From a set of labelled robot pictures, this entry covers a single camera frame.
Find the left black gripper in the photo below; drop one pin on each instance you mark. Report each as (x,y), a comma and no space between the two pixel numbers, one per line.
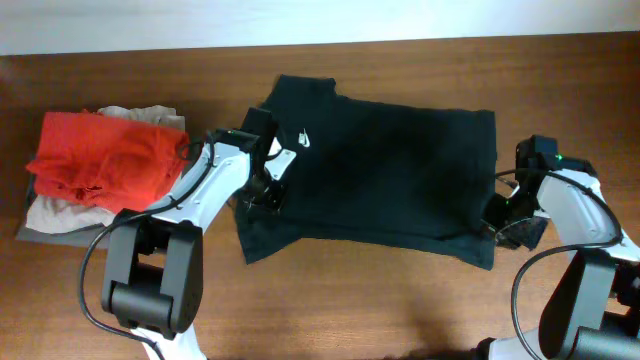
(274,202)

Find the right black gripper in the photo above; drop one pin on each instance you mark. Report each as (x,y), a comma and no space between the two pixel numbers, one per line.
(505,237)

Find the black Nike t-shirt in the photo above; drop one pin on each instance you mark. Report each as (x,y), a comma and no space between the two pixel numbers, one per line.
(393,175)

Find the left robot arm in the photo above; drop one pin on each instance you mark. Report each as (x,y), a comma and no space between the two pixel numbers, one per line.
(153,280)

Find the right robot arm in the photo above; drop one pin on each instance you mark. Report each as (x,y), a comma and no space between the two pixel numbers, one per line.
(593,312)

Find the red folded shirt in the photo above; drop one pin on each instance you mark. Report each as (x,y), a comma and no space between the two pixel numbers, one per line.
(113,163)

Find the grey folded shirt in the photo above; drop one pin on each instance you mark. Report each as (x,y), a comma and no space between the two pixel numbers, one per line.
(75,238)

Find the beige folded shirt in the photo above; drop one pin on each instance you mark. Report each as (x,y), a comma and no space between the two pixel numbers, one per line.
(57,216)

